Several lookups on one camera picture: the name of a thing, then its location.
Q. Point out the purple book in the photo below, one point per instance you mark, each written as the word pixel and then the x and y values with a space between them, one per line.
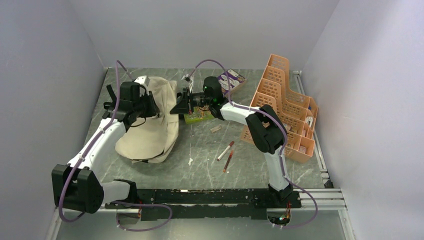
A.
pixel 230 81

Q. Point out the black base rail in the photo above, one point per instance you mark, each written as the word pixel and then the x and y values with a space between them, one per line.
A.
pixel 213 203

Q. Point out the white red marker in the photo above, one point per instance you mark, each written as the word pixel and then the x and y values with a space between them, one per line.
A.
pixel 225 151

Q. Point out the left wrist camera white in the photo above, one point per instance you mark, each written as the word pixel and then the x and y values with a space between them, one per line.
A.
pixel 143 80

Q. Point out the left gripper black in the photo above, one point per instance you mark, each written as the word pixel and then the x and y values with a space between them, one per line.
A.
pixel 153 108

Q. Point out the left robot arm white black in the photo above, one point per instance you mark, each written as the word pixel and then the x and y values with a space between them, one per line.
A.
pixel 75 184

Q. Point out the green book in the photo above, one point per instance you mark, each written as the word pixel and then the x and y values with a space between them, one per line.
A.
pixel 198 115

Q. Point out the red pen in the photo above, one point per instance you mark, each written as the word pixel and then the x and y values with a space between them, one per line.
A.
pixel 228 161

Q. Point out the small beige eraser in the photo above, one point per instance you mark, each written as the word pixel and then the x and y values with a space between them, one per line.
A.
pixel 216 128

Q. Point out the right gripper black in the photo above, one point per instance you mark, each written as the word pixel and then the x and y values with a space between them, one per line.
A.
pixel 183 106

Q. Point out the orange plastic file organizer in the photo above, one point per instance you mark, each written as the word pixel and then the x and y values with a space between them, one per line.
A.
pixel 297 112

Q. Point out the beige canvas backpack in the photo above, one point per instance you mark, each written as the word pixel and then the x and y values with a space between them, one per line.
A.
pixel 151 140

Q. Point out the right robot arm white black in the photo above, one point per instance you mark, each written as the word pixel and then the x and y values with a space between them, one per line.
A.
pixel 266 130

